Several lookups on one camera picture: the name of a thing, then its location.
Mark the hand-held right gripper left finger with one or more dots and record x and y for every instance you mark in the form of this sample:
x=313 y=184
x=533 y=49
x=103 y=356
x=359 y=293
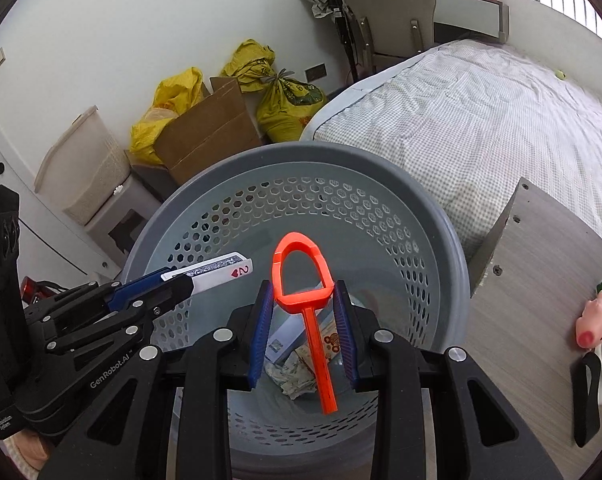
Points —
x=261 y=330

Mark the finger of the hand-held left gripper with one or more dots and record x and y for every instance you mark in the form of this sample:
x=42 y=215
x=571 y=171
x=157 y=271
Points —
x=136 y=287
x=171 y=292

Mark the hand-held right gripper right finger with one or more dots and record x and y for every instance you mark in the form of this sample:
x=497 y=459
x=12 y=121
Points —
x=345 y=335

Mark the beige and red snack packet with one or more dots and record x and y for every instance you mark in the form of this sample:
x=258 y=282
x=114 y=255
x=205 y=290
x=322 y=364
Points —
x=331 y=342

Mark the long light blue box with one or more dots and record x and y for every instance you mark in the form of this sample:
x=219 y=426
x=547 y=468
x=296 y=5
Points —
x=288 y=335

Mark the orange plastic tool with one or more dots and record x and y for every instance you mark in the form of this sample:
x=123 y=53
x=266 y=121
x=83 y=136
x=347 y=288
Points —
x=316 y=350

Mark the playing card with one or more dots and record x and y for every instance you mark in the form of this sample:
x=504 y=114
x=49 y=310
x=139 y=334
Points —
x=216 y=272

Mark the white paper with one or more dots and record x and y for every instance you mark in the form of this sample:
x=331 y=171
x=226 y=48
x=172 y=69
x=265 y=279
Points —
x=291 y=377

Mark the grey perforated plastic basket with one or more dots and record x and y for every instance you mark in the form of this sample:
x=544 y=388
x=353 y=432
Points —
x=381 y=220

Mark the person's left forearm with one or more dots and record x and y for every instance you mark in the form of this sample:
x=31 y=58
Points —
x=26 y=450

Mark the red round object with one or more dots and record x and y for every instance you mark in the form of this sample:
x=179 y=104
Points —
x=31 y=290

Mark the white low cabinet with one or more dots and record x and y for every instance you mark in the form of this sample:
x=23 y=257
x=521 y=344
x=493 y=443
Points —
x=126 y=210

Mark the beige plastic bin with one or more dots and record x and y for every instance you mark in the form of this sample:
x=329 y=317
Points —
x=81 y=170

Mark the brown cardboard box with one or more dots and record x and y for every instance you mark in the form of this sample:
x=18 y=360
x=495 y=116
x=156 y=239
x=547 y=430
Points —
x=206 y=135

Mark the yellow bag with ribbon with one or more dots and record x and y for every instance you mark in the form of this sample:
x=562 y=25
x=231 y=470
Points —
x=286 y=110

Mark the pink pig toy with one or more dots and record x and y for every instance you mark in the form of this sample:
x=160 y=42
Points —
x=593 y=320

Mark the bed with checked sheet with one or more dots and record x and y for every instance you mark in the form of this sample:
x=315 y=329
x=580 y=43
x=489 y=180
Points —
x=481 y=125

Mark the beige chair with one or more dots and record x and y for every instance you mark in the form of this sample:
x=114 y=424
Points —
x=386 y=5

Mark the white and grey desk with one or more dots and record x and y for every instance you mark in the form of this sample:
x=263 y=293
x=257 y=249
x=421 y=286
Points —
x=466 y=12

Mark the dark wall socket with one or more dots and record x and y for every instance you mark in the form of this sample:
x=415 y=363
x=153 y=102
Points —
x=315 y=72

